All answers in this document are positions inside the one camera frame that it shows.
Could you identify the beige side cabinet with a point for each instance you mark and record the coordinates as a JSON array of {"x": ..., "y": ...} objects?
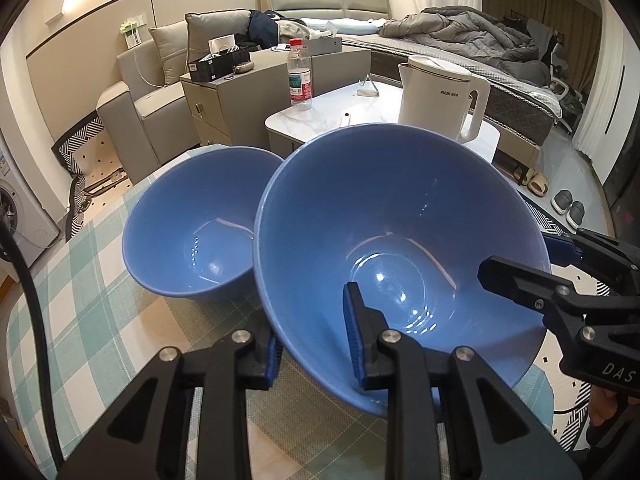
[{"x": 235, "y": 100}]

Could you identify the person's right hand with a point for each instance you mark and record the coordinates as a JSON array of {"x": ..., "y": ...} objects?
[{"x": 605, "y": 407}]

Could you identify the dark grey pillow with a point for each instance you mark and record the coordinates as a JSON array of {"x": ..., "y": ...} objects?
[{"x": 215, "y": 25}]

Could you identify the grey duvet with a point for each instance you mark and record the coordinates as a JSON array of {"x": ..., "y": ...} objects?
[{"x": 475, "y": 35}]

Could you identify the small white box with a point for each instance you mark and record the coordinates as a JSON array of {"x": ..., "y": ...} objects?
[{"x": 222, "y": 42}]

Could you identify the patterned floor rug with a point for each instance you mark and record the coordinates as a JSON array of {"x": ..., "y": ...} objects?
[{"x": 545, "y": 385}]

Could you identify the white washing machine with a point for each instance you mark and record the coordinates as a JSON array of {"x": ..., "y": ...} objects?
[{"x": 30, "y": 225}]

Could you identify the black patterned chair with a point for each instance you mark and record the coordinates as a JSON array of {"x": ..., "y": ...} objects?
[{"x": 75, "y": 145}]

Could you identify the small triangular stand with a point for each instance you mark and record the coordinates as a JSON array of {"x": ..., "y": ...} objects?
[{"x": 368, "y": 89}]

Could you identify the white electric kettle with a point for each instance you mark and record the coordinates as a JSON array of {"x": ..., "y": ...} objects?
[{"x": 435, "y": 95}]

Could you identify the blue bowl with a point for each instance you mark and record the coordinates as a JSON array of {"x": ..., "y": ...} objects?
[
  {"x": 400, "y": 210},
  {"x": 200, "y": 220}
]

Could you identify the white office chair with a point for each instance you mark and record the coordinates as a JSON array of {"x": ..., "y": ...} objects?
[{"x": 560, "y": 60}]

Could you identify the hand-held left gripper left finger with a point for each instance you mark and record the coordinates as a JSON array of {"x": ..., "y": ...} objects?
[{"x": 272, "y": 365}]

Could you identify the grey slipper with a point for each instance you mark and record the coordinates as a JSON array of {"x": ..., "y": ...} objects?
[
  {"x": 575, "y": 215},
  {"x": 561, "y": 201}
]

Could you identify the small brown pouch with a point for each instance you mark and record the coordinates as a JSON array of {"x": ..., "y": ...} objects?
[{"x": 244, "y": 67}]

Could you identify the teal plaid tablecloth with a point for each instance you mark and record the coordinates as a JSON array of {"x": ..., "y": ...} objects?
[{"x": 100, "y": 285}]

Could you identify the white dotted cushion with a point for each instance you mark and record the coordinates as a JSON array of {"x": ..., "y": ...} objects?
[{"x": 100, "y": 160}]

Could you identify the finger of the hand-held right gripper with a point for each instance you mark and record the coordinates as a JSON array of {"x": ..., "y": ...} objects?
[
  {"x": 610, "y": 260},
  {"x": 525, "y": 282}
]

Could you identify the light grey pillow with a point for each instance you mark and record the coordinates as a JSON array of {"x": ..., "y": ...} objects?
[{"x": 170, "y": 50}]

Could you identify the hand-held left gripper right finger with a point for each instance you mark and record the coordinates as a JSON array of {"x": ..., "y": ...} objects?
[{"x": 352, "y": 330}]

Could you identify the grey sofa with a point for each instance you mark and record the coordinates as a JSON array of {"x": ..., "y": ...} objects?
[{"x": 150, "y": 110}]

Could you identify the dark navy jacket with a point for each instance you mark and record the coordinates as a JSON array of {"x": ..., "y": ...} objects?
[{"x": 262, "y": 27}]

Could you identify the plastic water bottle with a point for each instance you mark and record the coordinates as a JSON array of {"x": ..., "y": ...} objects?
[{"x": 300, "y": 80}]

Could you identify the grey tissue box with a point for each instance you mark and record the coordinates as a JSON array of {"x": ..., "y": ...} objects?
[{"x": 322, "y": 46}]

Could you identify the beige slide sandal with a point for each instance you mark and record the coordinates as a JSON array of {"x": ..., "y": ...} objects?
[
  {"x": 521, "y": 174},
  {"x": 539, "y": 184}
]

